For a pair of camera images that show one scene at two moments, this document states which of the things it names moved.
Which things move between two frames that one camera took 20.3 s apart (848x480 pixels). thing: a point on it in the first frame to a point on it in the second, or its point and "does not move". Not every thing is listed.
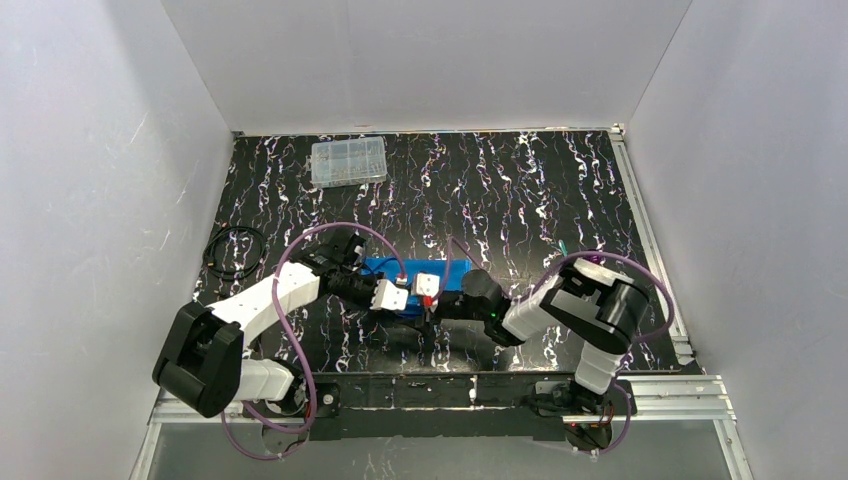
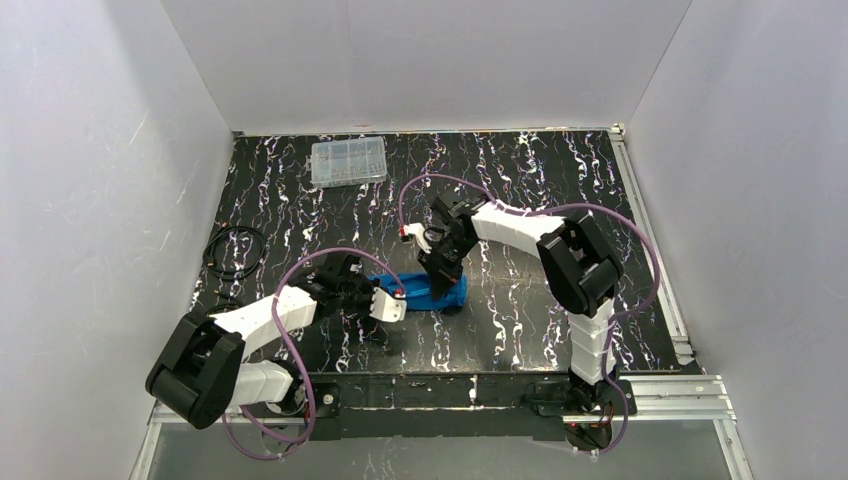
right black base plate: [563, 398] does not move
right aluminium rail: [683, 345] does not move
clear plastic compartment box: [349, 161] does not move
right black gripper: [445, 310] to [439, 263]
